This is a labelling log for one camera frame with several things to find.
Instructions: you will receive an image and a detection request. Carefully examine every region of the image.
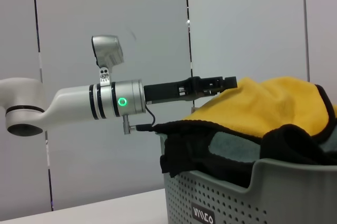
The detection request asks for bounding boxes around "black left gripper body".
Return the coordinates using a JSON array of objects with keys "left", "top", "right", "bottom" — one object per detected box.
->
[{"left": 143, "top": 76, "right": 203, "bottom": 105}]

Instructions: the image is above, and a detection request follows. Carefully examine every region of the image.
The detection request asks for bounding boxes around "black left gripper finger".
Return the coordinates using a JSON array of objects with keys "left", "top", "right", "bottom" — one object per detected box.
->
[{"left": 196, "top": 76, "right": 238, "bottom": 98}]

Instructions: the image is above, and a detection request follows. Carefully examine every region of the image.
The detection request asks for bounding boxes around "yellow grey towel black trim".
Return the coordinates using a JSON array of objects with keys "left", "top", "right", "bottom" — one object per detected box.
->
[{"left": 183, "top": 76, "right": 337, "bottom": 141}]

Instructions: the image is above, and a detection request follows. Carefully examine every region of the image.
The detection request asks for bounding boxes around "grey-green towel black trim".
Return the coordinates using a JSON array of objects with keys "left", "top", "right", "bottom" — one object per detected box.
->
[{"left": 209, "top": 131, "right": 337, "bottom": 162}]

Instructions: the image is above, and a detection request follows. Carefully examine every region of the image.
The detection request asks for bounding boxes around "grey-green perforated storage box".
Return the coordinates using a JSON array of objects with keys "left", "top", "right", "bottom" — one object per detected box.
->
[{"left": 159, "top": 129, "right": 337, "bottom": 224}]

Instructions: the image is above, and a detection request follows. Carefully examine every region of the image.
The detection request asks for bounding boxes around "black cloth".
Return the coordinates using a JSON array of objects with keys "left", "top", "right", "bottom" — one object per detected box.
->
[{"left": 152, "top": 120, "right": 337, "bottom": 188}]

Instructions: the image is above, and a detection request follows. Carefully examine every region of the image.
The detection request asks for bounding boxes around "left arm black connector cable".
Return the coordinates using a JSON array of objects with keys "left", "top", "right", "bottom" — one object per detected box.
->
[{"left": 122, "top": 104, "right": 156, "bottom": 135}]

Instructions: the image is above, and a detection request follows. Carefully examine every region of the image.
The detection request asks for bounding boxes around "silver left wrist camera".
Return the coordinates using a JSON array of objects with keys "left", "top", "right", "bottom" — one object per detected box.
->
[{"left": 91, "top": 34, "right": 125, "bottom": 87}]

